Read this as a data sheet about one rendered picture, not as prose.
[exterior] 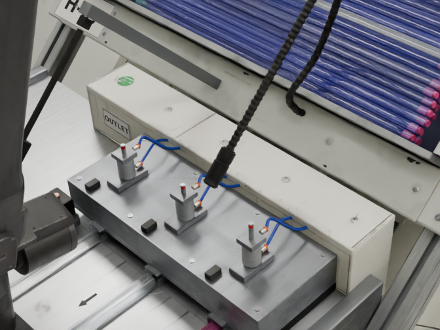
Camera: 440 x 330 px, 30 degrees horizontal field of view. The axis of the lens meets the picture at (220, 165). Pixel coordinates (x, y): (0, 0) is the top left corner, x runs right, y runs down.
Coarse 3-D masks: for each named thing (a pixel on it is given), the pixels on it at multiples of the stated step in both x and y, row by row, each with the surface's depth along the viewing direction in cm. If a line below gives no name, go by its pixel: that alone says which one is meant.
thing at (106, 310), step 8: (136, 280) 99; (144, 280) 99; (152, 280) 99; (128, 288) 98; (136, 288) 98; (144, 288) 98; (120, 296) 97; (128, 296) 97; (136, 296) 98; (104, 304) 96; (112, 304) 96; (120, 304) 96; (96, 312) 95; (104, 312) 95; (112, 312) 96; (80, 320) 94; (88, 320) 94; (96, 320) 94; (72, 328) 94; (80, 328) 93; (88, 328) 94
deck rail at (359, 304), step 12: (372, 276) 98; (360, 288) 96; (372, 288) 96; (348, 300) 95; (360, 300) 95; (372, 300) 97; (336, 312) 94; (348, 312) 94; (360, 312) 96; (372, 312) 99; (324, 324) 92; (336, 324) 92; (348, 324) 95; (360, 324) 98
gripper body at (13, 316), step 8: (8, 296) 80; (0, 304) 79; (8, 304) 80; (0, 312) 79; (8, 312) 81; (0, 320) 80; (8, 320) 81; (16, 320) 84; (24, 320) 84; (0, 328) 80; (8, 328) 81; (16, 328) 83; (24, 328) 83; (32, 328) 83
